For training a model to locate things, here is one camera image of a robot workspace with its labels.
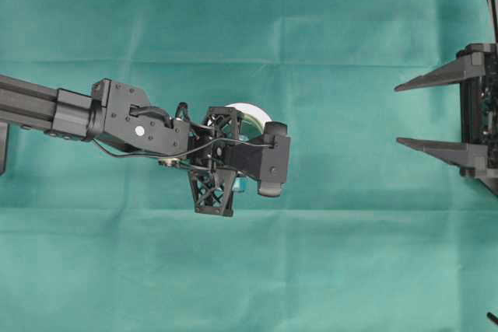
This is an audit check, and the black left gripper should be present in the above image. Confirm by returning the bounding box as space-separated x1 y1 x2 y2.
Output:
187 107 242 217

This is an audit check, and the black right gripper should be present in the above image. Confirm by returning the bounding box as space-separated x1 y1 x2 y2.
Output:
395 44 497 192

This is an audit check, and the white duct tape roll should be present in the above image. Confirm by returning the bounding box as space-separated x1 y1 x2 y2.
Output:
226 103 272 142

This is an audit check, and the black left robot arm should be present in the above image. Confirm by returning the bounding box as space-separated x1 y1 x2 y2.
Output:
1 75 244 217

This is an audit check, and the green cloth table cover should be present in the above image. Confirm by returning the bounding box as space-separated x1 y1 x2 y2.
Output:
1 0 497 331

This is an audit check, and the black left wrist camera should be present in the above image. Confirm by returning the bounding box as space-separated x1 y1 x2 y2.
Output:
223 121 291 197

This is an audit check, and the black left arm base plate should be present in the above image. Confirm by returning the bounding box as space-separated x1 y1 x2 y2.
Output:
0 122 9 175

